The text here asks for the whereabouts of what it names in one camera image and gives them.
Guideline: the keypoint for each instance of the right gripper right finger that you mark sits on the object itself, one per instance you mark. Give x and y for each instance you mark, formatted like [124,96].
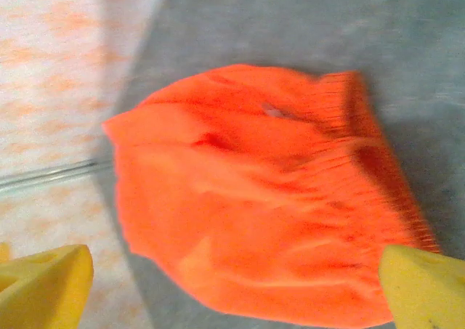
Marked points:
[425,292]

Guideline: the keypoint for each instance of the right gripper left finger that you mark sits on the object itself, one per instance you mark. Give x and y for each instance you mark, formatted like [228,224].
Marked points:
[47,292]

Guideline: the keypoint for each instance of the red-orange mesh shorts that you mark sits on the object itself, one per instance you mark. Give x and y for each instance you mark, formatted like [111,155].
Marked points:
[236,198]

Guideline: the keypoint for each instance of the aluminium frame post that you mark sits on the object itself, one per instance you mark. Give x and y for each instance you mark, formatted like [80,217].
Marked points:
[43,178]

